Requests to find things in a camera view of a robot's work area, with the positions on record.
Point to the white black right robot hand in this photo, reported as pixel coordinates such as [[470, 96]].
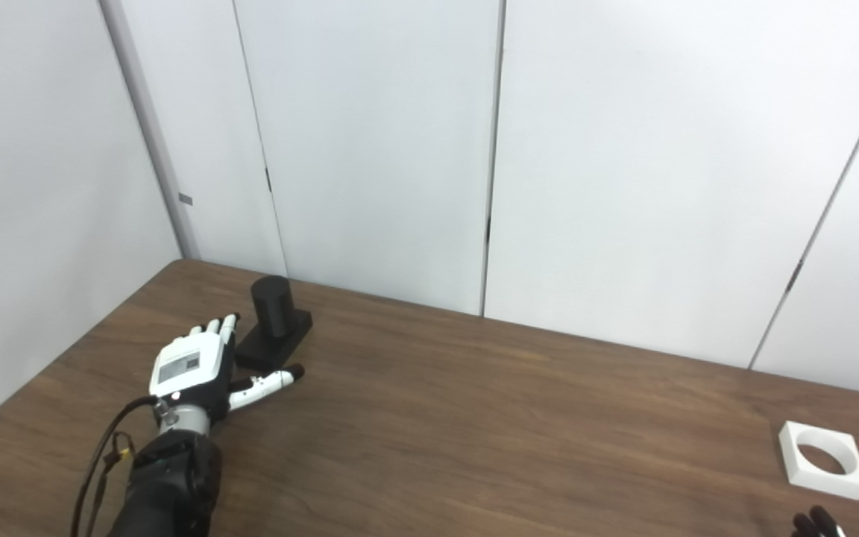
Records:
[[817, 526]]

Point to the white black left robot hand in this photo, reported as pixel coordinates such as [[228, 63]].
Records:
[[187, 365]]

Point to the white square piece with hole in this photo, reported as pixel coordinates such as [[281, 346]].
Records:
[[791, 455]]

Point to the black peg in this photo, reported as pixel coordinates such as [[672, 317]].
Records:
[[274, 306]]

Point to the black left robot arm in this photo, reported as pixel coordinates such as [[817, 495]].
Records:
[[172, 485]]

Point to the grey wall post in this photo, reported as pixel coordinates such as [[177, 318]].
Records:
[[150, 134]]

